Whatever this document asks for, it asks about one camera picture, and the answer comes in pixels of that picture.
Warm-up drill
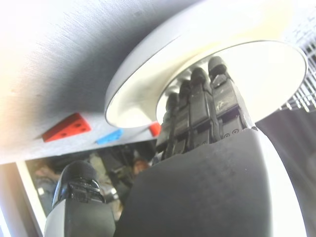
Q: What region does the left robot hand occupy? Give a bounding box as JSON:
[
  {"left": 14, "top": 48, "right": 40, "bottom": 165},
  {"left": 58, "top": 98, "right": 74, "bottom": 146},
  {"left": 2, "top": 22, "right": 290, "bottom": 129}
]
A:
[{"left": 43, "top": 55, "right": 301, "bottom": 237}]

